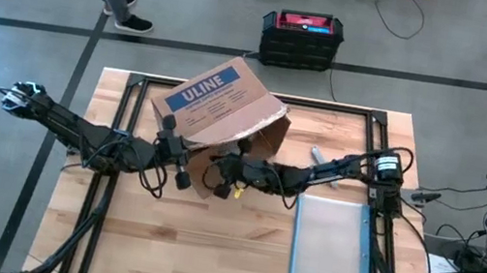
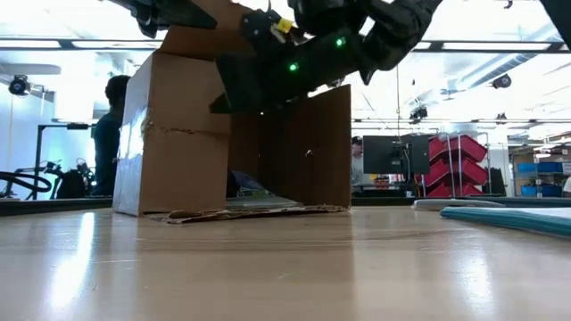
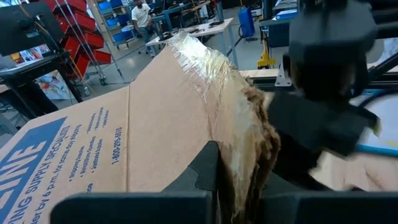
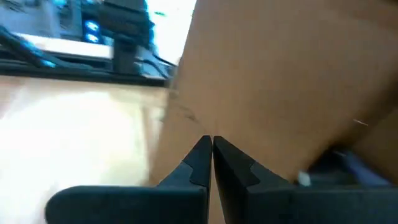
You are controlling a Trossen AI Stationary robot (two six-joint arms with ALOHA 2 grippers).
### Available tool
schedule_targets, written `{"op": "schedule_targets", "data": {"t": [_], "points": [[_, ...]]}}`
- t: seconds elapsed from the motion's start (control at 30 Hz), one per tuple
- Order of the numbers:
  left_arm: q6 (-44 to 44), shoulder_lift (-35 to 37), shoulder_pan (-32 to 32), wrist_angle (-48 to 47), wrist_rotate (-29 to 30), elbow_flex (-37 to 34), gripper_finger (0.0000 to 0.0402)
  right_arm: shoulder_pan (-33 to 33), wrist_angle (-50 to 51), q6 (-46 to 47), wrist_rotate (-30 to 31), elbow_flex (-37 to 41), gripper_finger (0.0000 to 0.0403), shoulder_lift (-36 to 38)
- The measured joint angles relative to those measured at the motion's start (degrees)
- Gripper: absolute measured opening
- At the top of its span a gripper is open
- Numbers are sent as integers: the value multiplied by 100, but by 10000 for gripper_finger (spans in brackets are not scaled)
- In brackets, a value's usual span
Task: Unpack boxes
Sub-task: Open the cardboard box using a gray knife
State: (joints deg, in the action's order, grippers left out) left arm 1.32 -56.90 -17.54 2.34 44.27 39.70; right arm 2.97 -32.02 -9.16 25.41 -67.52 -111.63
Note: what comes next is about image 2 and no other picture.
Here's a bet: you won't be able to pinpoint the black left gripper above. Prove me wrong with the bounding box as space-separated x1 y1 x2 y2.
106 0 219 39

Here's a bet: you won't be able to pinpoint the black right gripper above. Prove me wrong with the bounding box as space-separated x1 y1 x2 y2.
209 30 365 114

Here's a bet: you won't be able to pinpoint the brown cardboard box blue print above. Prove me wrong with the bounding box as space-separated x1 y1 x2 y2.
112 0 353 225

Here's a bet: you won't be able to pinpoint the green item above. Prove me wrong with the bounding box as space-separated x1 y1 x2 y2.
236 185 304 210

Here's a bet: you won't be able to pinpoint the white mesh pouch blue trim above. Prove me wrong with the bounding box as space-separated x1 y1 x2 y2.
439 205 571 240

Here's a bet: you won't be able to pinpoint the person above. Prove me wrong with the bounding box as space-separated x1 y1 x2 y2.
350 136 365 186
91 74 133 198

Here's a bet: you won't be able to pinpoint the black monitor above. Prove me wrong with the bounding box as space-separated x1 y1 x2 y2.
361 134 431 176

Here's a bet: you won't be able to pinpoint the black desk stand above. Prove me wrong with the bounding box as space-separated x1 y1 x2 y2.
33 122 97 201

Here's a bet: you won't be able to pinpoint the red storage bins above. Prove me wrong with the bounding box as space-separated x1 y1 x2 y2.
421 133 489 199

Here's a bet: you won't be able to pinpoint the blue storage bins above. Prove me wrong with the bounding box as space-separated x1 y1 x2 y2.
516 160 567 198

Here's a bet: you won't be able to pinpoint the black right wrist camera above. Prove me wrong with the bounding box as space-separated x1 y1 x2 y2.
242 9 289 46

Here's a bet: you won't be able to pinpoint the black ceiling camera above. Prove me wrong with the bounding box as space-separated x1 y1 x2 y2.
491 73 513 90
7 74 31 97
408 105 429 125

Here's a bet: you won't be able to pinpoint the black aluminium table frame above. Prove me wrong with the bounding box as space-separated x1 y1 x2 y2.
0 195 571 218

